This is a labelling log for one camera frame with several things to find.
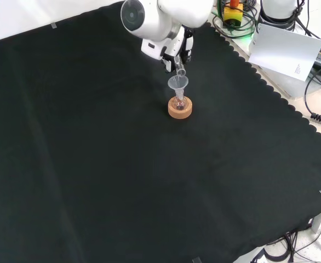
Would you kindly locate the black cloth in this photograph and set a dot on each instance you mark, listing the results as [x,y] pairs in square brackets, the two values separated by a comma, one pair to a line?
[122,164]

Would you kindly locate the pale board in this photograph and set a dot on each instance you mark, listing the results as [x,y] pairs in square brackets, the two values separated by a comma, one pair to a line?
[283,49]

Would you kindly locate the clear glass graduated cylinder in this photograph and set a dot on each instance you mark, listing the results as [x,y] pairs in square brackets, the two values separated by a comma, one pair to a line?
[180,67]

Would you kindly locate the clear plastic funnel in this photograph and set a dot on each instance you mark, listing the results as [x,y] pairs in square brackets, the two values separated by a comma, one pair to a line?
[177,82]

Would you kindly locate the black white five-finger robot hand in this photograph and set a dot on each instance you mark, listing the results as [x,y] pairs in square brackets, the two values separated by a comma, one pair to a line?
[156,49]

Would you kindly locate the clear round-bottom flask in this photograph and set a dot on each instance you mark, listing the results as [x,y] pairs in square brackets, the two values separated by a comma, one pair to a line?
[180,104]

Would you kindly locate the yellow stop button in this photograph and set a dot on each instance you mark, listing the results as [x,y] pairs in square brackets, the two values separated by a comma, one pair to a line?
[233,13]

